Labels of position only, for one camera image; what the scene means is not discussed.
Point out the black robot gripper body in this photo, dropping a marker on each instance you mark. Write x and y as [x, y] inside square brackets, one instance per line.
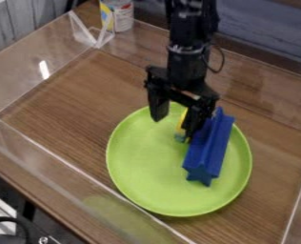
[182, 77]

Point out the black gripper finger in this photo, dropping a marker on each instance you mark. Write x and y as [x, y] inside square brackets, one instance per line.
[195, 118]
[159, 102]

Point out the yellow toy banana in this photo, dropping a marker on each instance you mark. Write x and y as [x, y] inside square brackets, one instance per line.
[180, 131]

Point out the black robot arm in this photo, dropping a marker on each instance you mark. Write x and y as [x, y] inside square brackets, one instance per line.
[192, 20]

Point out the green round plate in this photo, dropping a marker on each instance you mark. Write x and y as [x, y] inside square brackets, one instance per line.
[143, 161]

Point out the blue star-shaped block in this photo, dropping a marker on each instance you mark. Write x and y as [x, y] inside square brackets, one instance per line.
[204, 156]

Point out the black device with knob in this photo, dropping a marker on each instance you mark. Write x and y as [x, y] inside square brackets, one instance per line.
[35, 233]

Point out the clear acrylic enclosure wall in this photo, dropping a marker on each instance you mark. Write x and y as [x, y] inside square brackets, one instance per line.
[68, 89]

